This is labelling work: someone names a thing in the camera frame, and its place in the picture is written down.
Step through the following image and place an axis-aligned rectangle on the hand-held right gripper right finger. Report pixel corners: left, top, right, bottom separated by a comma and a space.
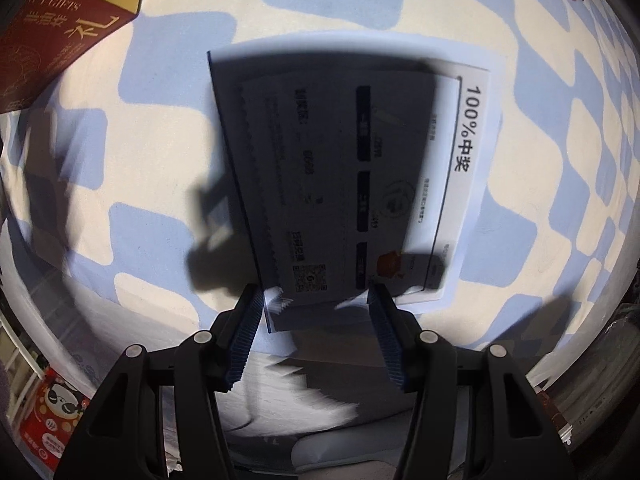
367, 282, 573, 480

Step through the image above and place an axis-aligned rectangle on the gold cardboard box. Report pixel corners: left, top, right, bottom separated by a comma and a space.
0, 0, 153, 115

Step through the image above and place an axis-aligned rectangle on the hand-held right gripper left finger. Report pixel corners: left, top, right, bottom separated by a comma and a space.
62, 284, 263, 480

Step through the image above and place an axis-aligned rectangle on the red panda print packet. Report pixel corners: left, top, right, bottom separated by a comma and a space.
17, 367, 93, 473

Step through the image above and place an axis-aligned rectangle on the white blue printed card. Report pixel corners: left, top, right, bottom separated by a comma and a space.
206, 30, 488, 335

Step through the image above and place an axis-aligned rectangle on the blue white checkered blanket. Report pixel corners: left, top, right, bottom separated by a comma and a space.
0, 0, 640, 441

